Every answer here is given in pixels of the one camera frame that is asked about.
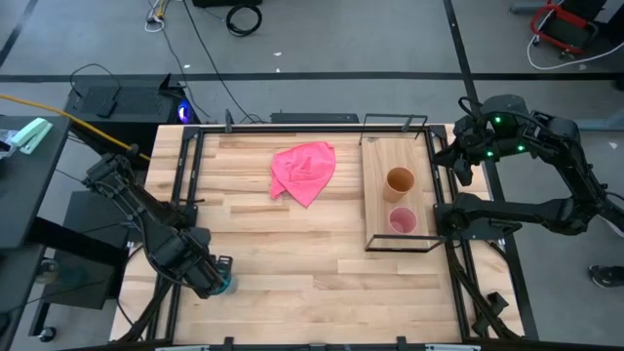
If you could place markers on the person's black shoe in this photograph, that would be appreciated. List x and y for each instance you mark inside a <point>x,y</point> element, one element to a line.
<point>607,276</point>

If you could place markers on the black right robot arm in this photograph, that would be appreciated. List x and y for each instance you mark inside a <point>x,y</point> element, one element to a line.
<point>536,214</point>

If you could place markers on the wooden shelf with black frame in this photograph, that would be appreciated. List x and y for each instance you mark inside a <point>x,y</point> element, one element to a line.
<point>378,195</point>

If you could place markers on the black desk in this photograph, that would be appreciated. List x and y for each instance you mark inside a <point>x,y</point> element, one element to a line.
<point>29,185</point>

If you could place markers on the flat black box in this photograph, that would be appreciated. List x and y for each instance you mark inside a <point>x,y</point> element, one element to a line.
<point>314,118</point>

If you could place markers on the black aluminium table frame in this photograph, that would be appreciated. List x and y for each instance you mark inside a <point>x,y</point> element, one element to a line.
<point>199,161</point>

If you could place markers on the teal faceted cup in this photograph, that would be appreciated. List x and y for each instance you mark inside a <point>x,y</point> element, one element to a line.
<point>229,285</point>

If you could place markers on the orange plastic cup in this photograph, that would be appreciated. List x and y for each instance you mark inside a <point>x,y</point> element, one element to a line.
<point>392,192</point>

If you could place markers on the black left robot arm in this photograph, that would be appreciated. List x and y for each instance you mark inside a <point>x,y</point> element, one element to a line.
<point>146,219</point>

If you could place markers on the black equipment stand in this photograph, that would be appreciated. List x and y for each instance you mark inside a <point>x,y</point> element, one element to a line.
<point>83,209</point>

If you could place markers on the pink plastic cup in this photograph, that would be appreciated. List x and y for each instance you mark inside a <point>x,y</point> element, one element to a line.
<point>403,222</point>

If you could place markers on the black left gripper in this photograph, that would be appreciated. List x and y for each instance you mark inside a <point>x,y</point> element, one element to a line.
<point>202,268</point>

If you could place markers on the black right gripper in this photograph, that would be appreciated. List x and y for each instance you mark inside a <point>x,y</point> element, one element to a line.
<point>468,141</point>

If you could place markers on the red framed cart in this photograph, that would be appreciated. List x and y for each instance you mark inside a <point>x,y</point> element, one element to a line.
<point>565,31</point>

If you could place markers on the pink cloth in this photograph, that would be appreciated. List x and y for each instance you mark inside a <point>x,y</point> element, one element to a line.
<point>304,170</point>

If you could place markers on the mint green stapler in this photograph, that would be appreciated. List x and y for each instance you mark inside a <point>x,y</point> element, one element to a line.
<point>31,134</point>

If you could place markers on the black computer tower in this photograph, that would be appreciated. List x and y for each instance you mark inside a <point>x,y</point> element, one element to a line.
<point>136,102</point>

